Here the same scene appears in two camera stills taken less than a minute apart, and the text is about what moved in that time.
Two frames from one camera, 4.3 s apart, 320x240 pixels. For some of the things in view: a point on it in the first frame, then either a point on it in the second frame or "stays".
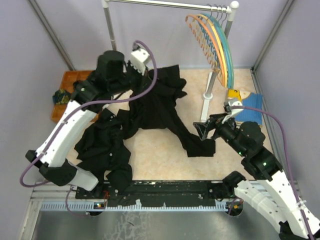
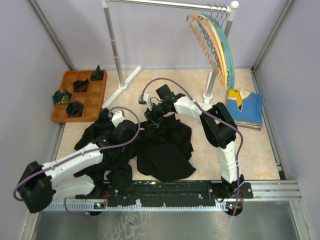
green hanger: x=230 y=52 stays
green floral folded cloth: x=61 y=97 stays
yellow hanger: x=220 y=44 stays
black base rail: x=165 y=193 stays
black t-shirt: x=158 y=110 -> x=165 y=148
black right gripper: x=215 y=120 -> x=151 y=115
